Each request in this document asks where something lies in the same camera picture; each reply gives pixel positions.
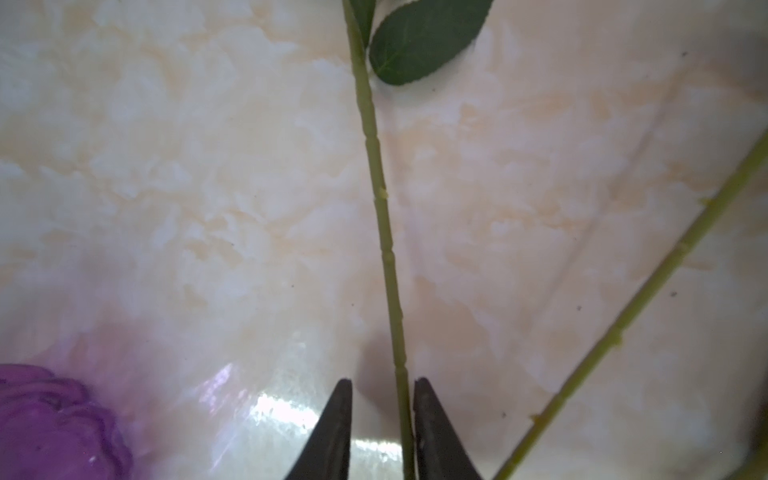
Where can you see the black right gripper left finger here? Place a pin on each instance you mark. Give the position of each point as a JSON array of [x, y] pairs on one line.
[[326, 454]]

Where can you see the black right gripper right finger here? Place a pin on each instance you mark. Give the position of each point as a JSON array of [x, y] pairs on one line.
[[440, 454]]

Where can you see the purple gradient glass vase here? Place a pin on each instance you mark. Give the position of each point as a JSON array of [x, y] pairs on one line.
[[52, 428]]

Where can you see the pink peony stem pile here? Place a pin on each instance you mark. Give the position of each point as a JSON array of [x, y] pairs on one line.
[[612, 338]]

